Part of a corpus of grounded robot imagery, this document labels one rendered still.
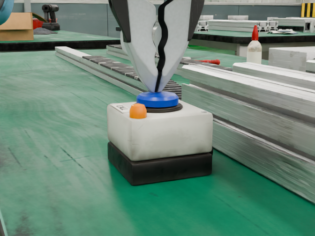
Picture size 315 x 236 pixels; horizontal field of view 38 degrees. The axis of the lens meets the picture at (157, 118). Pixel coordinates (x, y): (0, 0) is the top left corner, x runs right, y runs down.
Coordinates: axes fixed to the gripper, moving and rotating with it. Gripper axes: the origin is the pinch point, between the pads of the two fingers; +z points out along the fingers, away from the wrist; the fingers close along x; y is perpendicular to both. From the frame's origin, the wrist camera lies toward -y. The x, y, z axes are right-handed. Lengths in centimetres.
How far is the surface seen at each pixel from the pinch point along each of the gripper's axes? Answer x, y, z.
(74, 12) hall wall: -223, 1118, -6
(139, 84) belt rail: -11.0, 36.1, 6.2
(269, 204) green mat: -4.8, -11.8, 8.6
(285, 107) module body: -7.9, -9.0, 1.6
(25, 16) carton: -12, 225, -4
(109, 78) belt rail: -11, 56, 8
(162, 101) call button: 0.4, -2.1, 1.7
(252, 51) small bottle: -50, 60, 3
